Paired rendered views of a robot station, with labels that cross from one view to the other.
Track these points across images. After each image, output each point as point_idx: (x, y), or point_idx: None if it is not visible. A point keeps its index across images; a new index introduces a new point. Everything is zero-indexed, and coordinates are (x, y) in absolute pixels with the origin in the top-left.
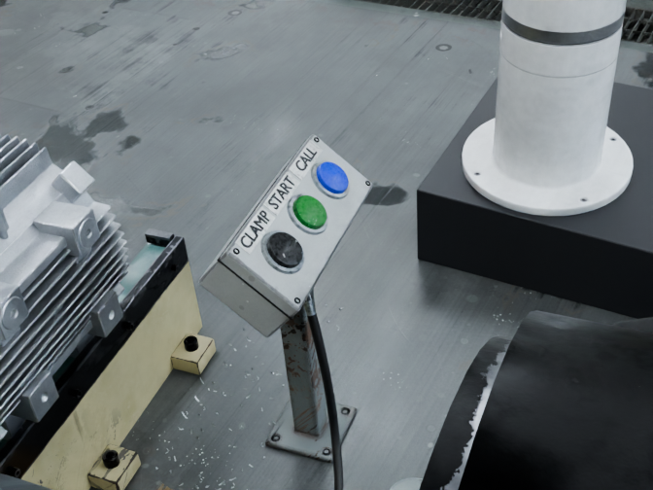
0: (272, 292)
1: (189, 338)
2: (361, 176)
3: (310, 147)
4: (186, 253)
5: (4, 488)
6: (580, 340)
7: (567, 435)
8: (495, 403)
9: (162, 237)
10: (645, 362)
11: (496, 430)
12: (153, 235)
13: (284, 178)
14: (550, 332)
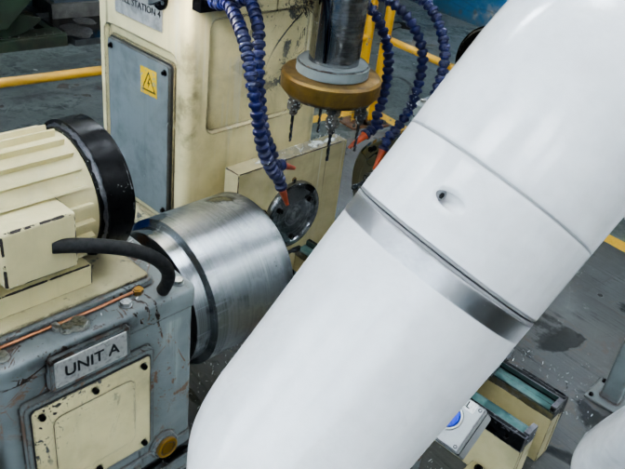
0: None
1: (481, 467)
2: (459, 443)
3: (472, 404)
4: (520, 447)
5: (269, 242)
6: (99, 137)
7: (83, 122)
8: (94, 121)
9: (526, 429)
10: (87, 137)
11: (90, 119)
12: (530, 425)
13: None
14: (104, 137)
